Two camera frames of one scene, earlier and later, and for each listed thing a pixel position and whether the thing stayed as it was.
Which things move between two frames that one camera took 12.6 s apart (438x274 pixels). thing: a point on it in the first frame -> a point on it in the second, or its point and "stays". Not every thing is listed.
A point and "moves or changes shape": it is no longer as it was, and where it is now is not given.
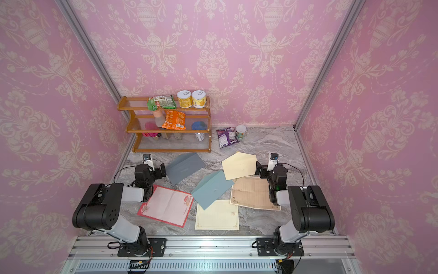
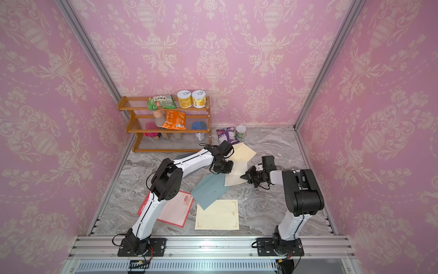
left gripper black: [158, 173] -> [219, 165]
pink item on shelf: [151, 126] stays
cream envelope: [239, 165] moves or changes shape
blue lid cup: [199, 125] stays
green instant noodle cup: [240, 132] stays
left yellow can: [185, 99] stays
